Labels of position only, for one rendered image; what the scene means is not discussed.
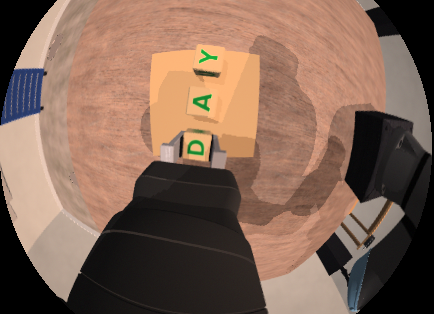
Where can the tan letter block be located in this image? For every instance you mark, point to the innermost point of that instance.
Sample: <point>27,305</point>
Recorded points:
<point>201,102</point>
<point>196,144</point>
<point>208,60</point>

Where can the orange flat mat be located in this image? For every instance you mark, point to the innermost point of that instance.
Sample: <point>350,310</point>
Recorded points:
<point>235,121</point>

